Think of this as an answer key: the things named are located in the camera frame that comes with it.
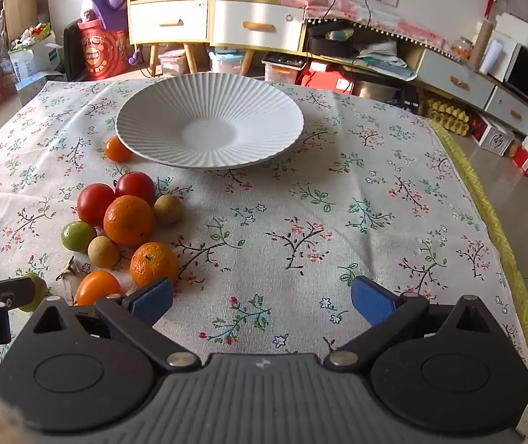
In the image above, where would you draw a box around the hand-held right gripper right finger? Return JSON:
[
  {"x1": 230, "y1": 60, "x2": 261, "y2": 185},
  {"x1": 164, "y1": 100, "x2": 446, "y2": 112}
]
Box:
[{"x1": 323, "y1": 276, "x2": 511, "y2": 373}]

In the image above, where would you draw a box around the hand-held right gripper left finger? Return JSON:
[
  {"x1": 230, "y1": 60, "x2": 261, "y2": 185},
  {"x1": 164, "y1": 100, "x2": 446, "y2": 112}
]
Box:
[{"x1": 19, "y1": 277, "x2": 201, "y2": 373}]

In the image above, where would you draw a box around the small yellow-green fruit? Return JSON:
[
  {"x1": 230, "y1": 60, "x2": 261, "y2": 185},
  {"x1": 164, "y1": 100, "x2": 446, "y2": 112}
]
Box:
[{"x1": 18, "y1": 273, "x2": 48, "y2": 313}]

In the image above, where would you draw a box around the small tangerine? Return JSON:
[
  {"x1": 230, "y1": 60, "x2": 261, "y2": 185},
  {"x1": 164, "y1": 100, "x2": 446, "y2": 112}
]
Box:
[{"x1": 130, "y1": 241, "x2": 180, "y2": 288}]

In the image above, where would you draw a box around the brown longan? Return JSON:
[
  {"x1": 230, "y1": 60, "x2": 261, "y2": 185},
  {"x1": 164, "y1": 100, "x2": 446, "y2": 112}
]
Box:
[
  {"x1": 87, "y1": 235, "x2": 121, "y2": 269},
  {"x1": 153, "y1": 194, "x2": 183, "y2": 226}
]

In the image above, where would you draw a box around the large orange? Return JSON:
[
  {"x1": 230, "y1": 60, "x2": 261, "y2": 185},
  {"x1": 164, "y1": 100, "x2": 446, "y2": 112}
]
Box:
[{"x1": 103, "y1": 195, "x2": 156, "y2": 247}]

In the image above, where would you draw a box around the green lime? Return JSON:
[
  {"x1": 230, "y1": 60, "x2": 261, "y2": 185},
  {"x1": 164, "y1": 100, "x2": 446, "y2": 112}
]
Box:
[{"x1": 61, "y1": 221, "x2": 97, "y2": 253}]

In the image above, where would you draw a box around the red tomato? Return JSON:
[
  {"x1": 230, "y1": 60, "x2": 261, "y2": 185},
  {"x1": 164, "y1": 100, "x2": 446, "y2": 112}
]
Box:
[
  {"x1": 77, "y1": 183, "x2": 117, "y2": 228},
  {"x1": 115, "y1": 171, "x2": 156, "y2": 204}
]

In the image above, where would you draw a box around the white ribbed plate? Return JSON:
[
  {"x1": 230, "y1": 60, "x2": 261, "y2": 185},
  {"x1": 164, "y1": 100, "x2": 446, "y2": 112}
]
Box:
[{"x1": 115, "y1": 73, "x2": 305, "y2": 170}]

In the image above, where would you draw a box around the yellow table mat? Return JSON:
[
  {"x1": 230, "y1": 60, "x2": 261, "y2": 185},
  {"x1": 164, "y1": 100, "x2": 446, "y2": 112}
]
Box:
[{"x1": 426, "y1": 118, "x2": 528, "y2": 431}]

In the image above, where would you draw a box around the small orange tomato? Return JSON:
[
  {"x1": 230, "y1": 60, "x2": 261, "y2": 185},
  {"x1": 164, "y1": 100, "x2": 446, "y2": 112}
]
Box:
[{"x1": 104, "y1": 135, "x2": 134, "y2": 164}]

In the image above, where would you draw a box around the yellow egg tray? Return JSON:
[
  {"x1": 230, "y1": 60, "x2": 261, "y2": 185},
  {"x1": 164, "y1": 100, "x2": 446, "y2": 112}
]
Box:
[{"x1": 423, "y1": 97, "x2": 473, "y2": 137}]

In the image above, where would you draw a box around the red and white carton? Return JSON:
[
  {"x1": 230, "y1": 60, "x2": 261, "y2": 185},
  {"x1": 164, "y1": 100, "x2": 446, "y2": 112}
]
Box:
[{"x1": 471, "y1": 113, "x2": 517, "y2": 157}]

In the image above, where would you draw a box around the white cardboard box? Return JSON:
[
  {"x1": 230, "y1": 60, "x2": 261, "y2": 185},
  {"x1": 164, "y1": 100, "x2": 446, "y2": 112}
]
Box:
[{"x1": 7, "y1": 32, "x2": 64, "y2": 81}]

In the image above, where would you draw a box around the white low cabinet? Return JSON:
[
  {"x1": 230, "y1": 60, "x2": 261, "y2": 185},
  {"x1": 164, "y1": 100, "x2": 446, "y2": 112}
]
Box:
[{"x1": 414, "y1": 48, "x2": 528, "y2": 137}]

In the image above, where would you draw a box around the pink plastic storage box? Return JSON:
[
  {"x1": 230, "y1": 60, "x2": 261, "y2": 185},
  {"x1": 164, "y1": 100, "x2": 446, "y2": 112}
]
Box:
[{"x1": 158, "y1": 48, "x2": 191, "y2": 77}]

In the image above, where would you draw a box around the pile of papers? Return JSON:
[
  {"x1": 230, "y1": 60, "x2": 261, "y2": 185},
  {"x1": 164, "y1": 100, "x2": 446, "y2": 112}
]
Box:
[{"x1": 354, "y1": 39, "x2": 418, "y2": 81}]

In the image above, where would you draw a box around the black lid storage box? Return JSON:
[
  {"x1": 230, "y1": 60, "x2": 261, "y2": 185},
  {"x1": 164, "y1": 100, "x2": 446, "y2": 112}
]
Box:
[{"x1": 261, "y1": 52, "x2": 308, "y2": 85}]

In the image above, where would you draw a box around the blue lid storage box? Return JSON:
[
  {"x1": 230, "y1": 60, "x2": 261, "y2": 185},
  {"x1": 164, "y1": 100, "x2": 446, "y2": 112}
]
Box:
[{"x1": 209, "y1": 48, "x2": 252, "y2": 75}]

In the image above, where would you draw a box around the red printed bucket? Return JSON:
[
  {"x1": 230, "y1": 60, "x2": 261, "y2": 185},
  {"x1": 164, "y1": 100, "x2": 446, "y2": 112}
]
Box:
[{"x1": 77, "y1": 19, "x2": 131, "y2": 81}]

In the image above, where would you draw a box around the black bag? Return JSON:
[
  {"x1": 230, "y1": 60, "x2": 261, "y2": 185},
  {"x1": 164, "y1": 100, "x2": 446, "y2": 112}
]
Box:
[{"x1": 307, "y1": 21, "x2": 366, "y2": 58}]

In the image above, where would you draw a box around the glass jar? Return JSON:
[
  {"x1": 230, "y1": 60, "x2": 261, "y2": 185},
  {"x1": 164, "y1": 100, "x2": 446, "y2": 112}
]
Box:
[{"x1": 451, "y1": 36, "x2": 474, "y2": 60}]

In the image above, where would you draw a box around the cardboard tube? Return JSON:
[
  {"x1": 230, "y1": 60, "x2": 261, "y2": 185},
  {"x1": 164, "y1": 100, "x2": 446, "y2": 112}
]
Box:
[{"x1": 468, "y1": 21, "x2": 496, "y2": 71}]

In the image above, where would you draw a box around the wooden shelf cabinet with drawers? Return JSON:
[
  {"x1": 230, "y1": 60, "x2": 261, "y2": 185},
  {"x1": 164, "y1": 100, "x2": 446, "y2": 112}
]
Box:
[{"x1": 126, "y1": 0, "x2": 308, "y2": 77}]

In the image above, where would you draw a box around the pink cloth cover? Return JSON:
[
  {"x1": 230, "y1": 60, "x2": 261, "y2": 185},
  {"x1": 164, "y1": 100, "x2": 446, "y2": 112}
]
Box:
[{"x1": 278, "y1": 0, "x2": 454, "y2": 49}]

